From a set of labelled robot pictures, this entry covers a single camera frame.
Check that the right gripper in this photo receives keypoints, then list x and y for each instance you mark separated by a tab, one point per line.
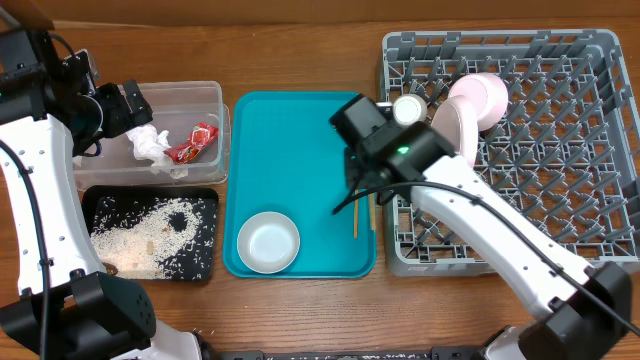
357	167

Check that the black plastic tray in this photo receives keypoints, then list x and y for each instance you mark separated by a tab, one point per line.
87	205

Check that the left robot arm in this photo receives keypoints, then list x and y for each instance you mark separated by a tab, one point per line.
69	306

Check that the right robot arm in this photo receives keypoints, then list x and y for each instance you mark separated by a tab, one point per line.
579	311

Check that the teal serving tray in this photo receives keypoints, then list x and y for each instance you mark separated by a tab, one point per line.
286	158

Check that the small pink bowl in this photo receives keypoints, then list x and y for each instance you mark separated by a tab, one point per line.
488	95

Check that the clear plastic storage bin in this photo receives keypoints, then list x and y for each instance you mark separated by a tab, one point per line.
177	108

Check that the large white plate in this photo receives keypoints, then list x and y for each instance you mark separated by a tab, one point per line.
456	121

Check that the red foil snack wrapper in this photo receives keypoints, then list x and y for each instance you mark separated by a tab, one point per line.
201	136

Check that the grey dishwasher rack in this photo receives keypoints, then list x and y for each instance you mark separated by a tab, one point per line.
566	152

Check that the white napkin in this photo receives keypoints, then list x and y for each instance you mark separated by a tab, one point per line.
149	144

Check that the grey bowl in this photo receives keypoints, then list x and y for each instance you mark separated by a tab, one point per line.
268	242

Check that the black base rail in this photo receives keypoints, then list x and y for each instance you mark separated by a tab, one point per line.
434	353

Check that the cream ceramic cup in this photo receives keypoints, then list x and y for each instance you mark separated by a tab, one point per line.
409	109

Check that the rice and food scraps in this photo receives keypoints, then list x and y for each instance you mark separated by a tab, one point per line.
150	235

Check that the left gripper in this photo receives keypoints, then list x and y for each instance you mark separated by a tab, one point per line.
124	118

